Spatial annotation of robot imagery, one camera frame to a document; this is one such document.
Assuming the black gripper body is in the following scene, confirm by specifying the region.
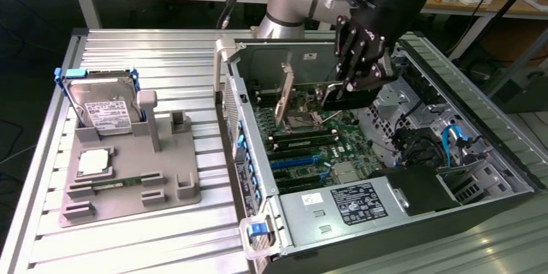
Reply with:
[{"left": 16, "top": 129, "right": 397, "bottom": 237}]
[{"left": 348, "top": 0, "right": 431, "bottom": 43}]

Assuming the metal disk bay cage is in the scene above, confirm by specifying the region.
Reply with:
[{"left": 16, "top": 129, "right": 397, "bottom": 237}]
[{"left": 369, "top": 81, "right": 435, "bottom": 134}]

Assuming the black slanted stand pole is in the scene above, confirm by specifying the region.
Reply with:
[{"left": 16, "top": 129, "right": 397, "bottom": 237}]
[{"left": 447, "top": 0, "right": 541, "bottom": 62}]

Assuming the CPU socket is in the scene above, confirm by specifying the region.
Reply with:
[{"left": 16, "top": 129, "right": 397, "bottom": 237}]
[{"left": 284, "top": 108, "right": 329, "bottom": 133}]

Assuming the wooden desk with clutter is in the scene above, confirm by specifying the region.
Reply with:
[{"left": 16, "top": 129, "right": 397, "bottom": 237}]
[{"left": 419, "top": 0, "right": 548, "bottom": 60}]

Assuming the green motherboard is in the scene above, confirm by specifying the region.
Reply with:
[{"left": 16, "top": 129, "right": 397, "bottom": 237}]
[{"left": 252, "top": 80, "right": 387, "bottom": 195}]

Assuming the green RAM stick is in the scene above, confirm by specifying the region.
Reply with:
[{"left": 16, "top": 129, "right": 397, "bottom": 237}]
[
  {"left": 272, "top": 132, "right": 339, "bottom": 151},
  {"left": 89, "top": 176, "right": 149, "bottom": 189}
]

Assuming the long black expansion slot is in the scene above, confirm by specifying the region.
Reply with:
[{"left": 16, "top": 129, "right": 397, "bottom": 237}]
[{"left": 268, "top": 148, "right": 320, "bottom": 161}]

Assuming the blue expansion slot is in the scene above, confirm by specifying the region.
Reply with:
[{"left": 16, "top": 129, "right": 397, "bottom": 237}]
[{"left": 271, "top": 154, "right": 321, "bottom": 171}]

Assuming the black box on floor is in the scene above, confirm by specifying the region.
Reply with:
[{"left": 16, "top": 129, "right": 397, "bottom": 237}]
[{"left": 491, "top": 71, "right": 548, "bottom": 115}]

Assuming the silver chipset heatsink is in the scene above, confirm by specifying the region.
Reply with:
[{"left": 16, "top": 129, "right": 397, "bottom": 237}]
[{"left": 332, "top": 162, "right": 364, "bottom": 185}]

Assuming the short black expansion slot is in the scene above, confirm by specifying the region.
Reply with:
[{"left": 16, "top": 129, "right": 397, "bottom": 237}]
[
  {"left": 273, "top": 170, "right": 323, "bottom": 182},
  {"left": 276, "top": 178, "right": 327, "bottom": 192}
]

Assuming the black white power supply label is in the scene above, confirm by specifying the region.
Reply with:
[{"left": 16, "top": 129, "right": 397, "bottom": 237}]
[{"left": 329, "top": 182, "right": 389, "bottom": 227}]

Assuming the perforated metal drive cage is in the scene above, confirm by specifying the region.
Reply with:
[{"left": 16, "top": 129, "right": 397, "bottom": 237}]
[{"left": 436, "top": 158, "right": 521, "bottom": 206}]

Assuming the metal power supply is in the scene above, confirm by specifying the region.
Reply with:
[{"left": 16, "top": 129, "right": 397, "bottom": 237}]
[{"left": 273, "top": 176, "right": 413, "bottom": 250}]

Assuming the open black PC case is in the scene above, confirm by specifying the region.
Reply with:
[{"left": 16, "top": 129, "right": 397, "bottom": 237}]
[{"left": 212, "top": 31, "right": 548, "bottom": 274}]

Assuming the blue case release latch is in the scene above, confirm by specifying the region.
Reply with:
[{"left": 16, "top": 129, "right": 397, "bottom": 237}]
[{"left": 247, "top": 222, "right": 269, "bottom": 238}]

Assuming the hard disk with blue carrier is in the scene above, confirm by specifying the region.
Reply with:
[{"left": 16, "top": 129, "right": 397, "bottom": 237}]
[{"left": 53, "top": 66, "right": 143, "bottom": 137}]

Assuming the gray parts rack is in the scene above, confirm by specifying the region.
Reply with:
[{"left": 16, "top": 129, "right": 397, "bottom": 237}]
[{"left": 57, "top": 89, "right": 203, "bottom": 229}]

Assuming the silver CPU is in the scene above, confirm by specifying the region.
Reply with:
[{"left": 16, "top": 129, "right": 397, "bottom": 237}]
[{"left": 76, "top": 150, "right": 113, "bottom": 178}]

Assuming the blue disk wire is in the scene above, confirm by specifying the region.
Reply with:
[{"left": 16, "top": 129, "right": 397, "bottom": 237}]
[{"left": 440, "top": 123, "right": 471, "bottom": 172}]

